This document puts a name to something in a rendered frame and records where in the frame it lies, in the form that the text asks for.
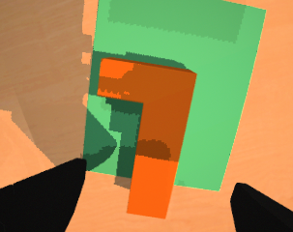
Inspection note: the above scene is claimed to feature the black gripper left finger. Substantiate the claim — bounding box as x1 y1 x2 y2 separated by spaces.
0 159 87 232

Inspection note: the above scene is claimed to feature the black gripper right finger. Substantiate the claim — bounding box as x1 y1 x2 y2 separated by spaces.
230 182 293 232

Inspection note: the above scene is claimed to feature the orange l-shaped part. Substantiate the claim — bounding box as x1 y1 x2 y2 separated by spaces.
97 57 197 219

